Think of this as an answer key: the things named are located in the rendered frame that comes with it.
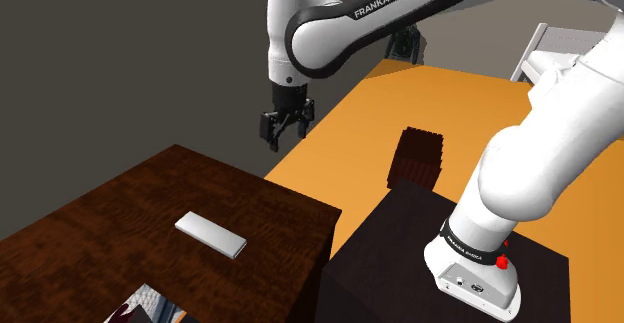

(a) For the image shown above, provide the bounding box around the dark brown wooden table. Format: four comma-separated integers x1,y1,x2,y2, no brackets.
0,143,343,323

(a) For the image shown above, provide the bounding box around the dark standing object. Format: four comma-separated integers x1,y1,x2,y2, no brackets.
383,24,423,66

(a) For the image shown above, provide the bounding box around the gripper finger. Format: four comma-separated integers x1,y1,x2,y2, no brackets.
292,98,317,140
259,110,293,153

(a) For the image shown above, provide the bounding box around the orange bed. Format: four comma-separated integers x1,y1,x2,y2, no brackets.
263,58,624,323

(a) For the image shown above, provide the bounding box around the white flat remote control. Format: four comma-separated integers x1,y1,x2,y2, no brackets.
174,211,248,260

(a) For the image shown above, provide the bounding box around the black robot stand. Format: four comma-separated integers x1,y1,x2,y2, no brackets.
314,177,572,323

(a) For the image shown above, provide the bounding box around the white slatted frame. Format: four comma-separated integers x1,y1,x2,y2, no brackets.
509,21,612,85

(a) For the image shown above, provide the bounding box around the book with picture cover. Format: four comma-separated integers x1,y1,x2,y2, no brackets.
102,282,201,323

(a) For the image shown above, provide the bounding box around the dark red ribbed box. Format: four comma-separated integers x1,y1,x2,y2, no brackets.
386,126,445,192

